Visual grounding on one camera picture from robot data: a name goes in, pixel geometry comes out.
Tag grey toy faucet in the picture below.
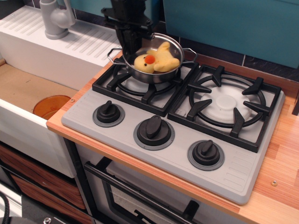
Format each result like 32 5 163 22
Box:
40 0 76 40

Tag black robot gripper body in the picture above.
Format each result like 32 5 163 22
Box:
101 0 153 40

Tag black stove knob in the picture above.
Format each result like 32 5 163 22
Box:
93 100 125 128
133 115 175 151
187 140 225 171

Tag black left stove knob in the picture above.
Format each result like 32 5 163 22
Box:
93 100 125 128

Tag black oven door handle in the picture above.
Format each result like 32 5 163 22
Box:
84 156 200 224

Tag grey toy stove top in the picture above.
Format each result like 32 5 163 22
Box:
61 58 285 204

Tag black braided foreground cable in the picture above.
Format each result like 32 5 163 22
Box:
0 192 11 224

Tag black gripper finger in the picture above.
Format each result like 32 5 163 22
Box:
116 28 131 55
127 30 143 55

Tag black left burner grate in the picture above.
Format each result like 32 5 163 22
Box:
92 58 199 117

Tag yellow stuffed duck toy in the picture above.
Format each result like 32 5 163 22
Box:
134 42 180 74

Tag white toy sink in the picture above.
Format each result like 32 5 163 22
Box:
0 6 120 178

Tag black right stove knob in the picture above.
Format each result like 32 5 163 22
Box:
187 140 225 171

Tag stainless steel pot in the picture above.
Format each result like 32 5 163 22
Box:
107 33 197 84

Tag black right burner grate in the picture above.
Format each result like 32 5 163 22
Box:
168 65 285 153

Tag black burner grate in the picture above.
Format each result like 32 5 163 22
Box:
92 58 199 117
168 65 285 153

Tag black middle stove knob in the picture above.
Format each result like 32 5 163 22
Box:
133 115 175 151

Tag wooden drawer front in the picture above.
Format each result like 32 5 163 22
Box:
0 142 93 224

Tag oven door with window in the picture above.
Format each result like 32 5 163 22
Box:
76 143 252 224

